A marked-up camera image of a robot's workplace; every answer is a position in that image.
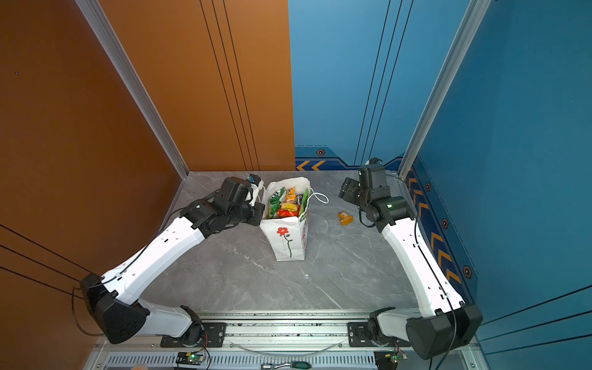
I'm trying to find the green yellow snack bag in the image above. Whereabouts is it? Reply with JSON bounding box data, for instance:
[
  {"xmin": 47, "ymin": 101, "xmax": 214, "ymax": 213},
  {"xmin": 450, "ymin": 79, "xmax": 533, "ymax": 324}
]
[{"xmin": 268, "ymin": 187, "xmax": 286, "ymax": 219}]

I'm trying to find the red yellow snack packet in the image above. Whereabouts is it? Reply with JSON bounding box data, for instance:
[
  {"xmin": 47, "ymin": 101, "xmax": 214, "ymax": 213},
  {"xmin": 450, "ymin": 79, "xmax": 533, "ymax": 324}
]
[{"xmin": 276, "ymin": 202, "xmax": 301, "ymax": 218}]

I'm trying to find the small orange snack packet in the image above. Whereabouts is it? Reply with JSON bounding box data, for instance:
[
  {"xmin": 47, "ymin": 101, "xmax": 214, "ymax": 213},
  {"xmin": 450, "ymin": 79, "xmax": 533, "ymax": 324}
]
[{"xmin": 285, "ymin": 187, "xmax": 298, "ymax": 204}]

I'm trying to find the white paper bag with flower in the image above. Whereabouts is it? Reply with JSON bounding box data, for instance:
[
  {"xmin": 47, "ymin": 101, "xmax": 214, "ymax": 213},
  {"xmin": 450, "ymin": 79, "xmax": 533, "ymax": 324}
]
[{"xmin": 260, "ymin": 177, "xmax": 329, "ymax": 261}]

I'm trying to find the green Lays chips bag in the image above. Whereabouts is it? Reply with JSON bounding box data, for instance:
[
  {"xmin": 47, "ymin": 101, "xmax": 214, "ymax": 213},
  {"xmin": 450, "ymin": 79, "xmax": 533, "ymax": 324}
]
[{"xmin": 299, "ymin": 188, "xmax": 309, "ymax": 217}]

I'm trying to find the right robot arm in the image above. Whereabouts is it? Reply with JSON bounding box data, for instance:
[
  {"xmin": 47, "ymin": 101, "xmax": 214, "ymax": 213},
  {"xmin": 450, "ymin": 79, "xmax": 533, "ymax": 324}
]
[{"xmin": 339, "ymin": 163, "xmax": 483, "ymax": 360}]

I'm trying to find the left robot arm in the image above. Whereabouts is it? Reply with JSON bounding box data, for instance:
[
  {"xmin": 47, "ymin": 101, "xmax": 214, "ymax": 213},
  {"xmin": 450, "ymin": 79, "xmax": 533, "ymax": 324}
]
[{"xmin": 80, "ymin": 174, "xmax": 265, "ymax": 347}]

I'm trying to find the tiny orange candy packet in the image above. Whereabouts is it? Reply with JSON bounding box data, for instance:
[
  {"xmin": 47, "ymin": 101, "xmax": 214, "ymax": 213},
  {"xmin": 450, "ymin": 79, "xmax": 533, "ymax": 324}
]
[{"xmin": 338, "ymin": 211, "xmax": 354, "ymax": 226}]

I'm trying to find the left green circuit board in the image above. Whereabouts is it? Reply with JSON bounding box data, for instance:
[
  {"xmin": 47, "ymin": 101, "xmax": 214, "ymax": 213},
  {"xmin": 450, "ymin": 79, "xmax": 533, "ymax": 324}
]
[{"xmin": 175, "ymin": 351, "xmax": 208, "ymax": 369}]

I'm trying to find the right circuit board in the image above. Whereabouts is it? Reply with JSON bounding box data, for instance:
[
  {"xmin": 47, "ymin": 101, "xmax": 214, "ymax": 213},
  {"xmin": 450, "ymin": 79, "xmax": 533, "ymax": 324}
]
[{"xmin": 374, "ymin": 351, "xmax": 409, "ymax": 370}]

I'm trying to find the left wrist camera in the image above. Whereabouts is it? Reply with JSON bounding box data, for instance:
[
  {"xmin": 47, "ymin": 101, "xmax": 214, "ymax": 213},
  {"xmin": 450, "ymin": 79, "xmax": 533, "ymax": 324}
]
[{"xmin": 248, "ymin": 174, "xmax": 265, "ymax": 206}]

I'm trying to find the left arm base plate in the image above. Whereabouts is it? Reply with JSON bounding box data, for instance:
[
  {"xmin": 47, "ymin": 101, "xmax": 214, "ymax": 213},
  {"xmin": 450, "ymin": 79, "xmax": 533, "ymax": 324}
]
[{"xmin": 160, "ymin": 322, "xmax": 227, "ymax": 348}]

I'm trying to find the aluminium rail frame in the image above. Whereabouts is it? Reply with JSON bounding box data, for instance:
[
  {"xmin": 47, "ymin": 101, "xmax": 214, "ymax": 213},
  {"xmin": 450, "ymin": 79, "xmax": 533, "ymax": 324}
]
[{"xmin": 84, "ymin": 310, "xmax": 488, "ymax": 369}]

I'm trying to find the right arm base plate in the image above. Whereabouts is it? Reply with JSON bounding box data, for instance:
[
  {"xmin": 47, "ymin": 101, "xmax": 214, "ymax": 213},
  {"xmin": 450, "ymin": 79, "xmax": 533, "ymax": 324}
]
[{"xmin": 347, "ymin": 322, "xmax": 411, "ymax": 348}]

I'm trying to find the left aluminium corner post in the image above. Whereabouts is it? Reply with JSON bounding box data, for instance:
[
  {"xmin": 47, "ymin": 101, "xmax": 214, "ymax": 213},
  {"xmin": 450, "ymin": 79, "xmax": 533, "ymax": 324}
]
[{"xmin": 75, "ymin": 0, "xmax": 191, "ymax": 179}]

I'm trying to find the aluminium corner post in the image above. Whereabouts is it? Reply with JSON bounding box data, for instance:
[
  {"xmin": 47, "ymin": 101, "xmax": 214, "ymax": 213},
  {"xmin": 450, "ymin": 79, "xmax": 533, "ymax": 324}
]
[
  {"xmin": 397, "ymin": 0, "xmax": 491, "ymax": 180},
  {"xmin": 75, "ymin": 0, "xmax": 191, "ymax": 179}
]

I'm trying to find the green handled screwdriver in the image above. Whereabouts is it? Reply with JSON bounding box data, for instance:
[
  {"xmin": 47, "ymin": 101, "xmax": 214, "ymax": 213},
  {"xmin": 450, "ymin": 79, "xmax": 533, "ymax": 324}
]
[{"xmin": 260, "ymin": 361, "xmax": 312, "ymax": 370}]

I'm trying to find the right aluminium corner post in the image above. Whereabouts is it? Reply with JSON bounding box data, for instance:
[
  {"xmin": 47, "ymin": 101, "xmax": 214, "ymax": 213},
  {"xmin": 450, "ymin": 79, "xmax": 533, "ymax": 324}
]
[{"xmin": 397, "ymin": 0, "xmax": 491, "ymax": 180}]

